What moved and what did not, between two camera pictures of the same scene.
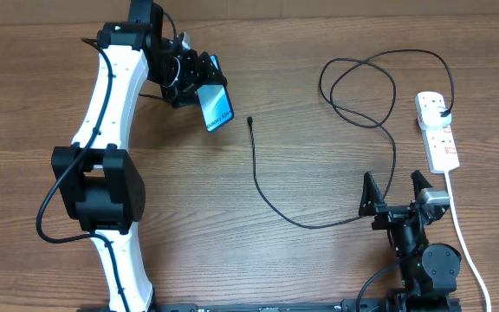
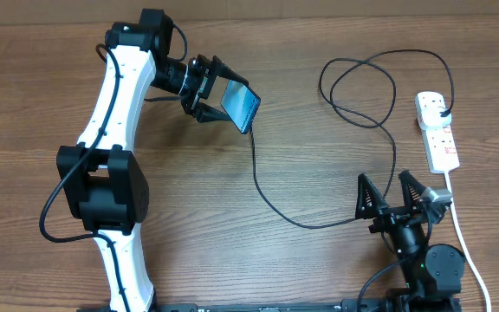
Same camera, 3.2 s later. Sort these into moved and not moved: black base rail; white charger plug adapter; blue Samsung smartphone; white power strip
Moved: blue Samsung smartphone
Not moved: white power strip; black base rail; white charger plug adapter
